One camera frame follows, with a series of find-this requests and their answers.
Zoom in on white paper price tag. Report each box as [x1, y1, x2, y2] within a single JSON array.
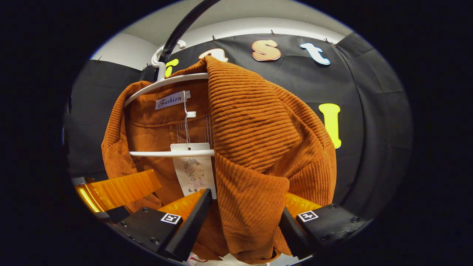
[[170, 143, 217, 197]]

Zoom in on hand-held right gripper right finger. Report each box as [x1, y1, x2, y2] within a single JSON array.
[[279, 192, 370, 259]]

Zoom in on brown corduroy jacket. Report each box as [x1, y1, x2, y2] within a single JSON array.
[[101, 55, 338, 265]]

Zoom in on white laundry hamper red handles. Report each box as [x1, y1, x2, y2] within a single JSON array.
[[186, 252, 300, 266]]

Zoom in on white plastic hanger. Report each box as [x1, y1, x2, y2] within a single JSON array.
[[123, 40, 216, 158]]

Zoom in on black clothes rail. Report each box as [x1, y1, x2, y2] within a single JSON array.
[[158, 0, 223, 64]]

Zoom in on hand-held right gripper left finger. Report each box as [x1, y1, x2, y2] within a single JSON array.
[[113, 189, 214, 263]]

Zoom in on black backdrop cloth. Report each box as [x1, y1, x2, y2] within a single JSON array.
[[62, 32, 413, 224]]

